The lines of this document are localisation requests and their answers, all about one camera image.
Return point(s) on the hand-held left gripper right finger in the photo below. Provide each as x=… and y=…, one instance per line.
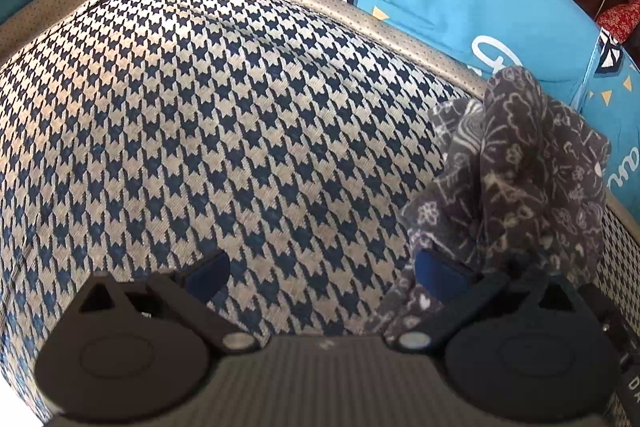
x=440, y=274

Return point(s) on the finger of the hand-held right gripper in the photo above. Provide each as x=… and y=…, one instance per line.
x=522, y=266

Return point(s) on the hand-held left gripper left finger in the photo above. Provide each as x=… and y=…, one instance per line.
x=206, y=276

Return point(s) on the grey doodle print fleece jacket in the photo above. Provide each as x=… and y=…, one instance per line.
x=525, y=167

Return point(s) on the houndstooth sofa seat cushion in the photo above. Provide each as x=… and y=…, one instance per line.
x=210, y=117

